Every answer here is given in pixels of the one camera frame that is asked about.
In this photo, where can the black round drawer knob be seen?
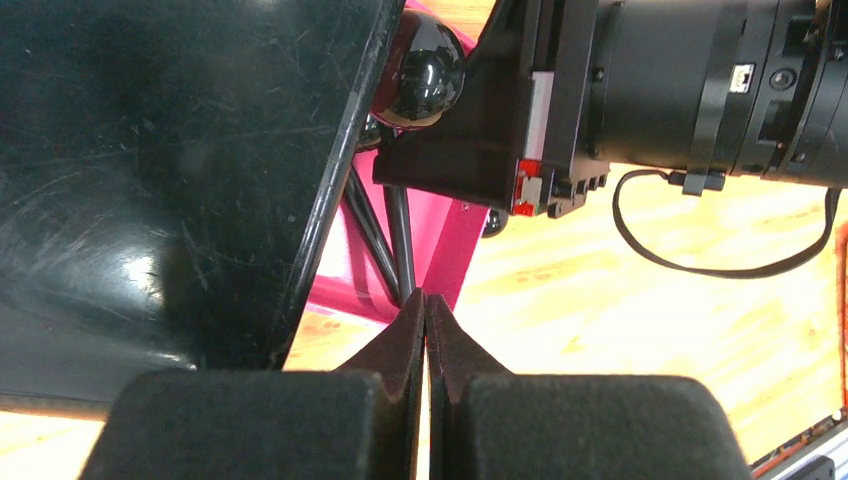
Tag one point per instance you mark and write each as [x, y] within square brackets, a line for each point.
[424, 74]

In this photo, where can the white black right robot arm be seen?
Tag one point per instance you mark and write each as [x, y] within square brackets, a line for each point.
[711, 89]

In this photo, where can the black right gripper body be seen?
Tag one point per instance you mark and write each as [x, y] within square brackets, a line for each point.
[516, 139]

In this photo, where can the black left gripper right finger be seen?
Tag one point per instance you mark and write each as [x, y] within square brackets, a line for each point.
[488, 422]

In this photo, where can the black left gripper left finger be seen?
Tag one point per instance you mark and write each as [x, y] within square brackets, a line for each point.
[358, 421]

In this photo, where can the black fan makeup brush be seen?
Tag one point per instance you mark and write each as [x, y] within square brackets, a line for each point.
[359, 204]

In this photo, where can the black drawer organizer box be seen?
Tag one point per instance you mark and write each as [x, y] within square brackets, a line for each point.
[170, 171]

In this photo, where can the black bottom drawer knob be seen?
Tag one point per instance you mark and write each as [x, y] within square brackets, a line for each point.
[495, 223]

